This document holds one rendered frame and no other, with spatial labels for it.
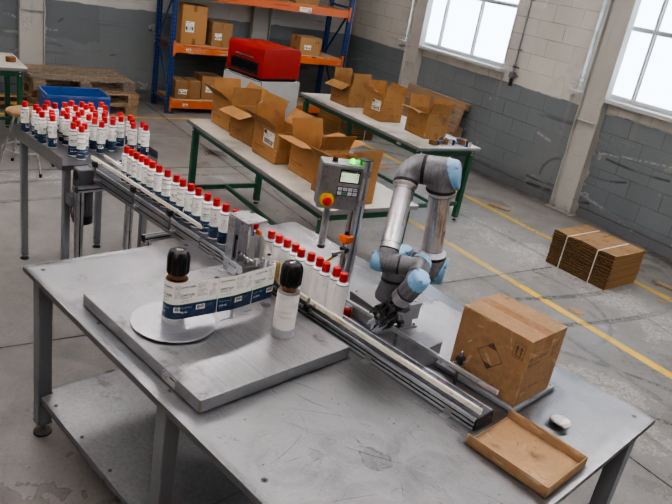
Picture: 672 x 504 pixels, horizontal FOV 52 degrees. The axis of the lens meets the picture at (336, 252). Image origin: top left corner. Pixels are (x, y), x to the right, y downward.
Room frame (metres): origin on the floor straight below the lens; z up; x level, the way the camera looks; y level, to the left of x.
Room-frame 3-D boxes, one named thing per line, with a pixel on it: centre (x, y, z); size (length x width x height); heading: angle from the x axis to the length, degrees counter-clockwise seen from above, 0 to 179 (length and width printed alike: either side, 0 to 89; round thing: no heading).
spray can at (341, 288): (2.48, -0.05, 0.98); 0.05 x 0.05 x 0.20
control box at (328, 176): (2.68, 0.04, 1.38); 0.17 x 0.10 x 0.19; 103
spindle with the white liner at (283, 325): (2.28, 0.15, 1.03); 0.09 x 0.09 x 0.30
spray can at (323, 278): (2.55, 0.03, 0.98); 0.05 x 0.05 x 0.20
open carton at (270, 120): (5.08, 0.57, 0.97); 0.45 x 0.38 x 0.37; 130
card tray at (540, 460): (1.87, -0.72, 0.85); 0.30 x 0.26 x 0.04; 48
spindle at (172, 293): (2.21, 0.55, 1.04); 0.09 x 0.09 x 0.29
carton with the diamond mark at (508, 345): (2.30, -0.69, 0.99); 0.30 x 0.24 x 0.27; 47
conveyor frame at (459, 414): (2.54, 0.01, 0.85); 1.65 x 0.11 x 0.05; 48
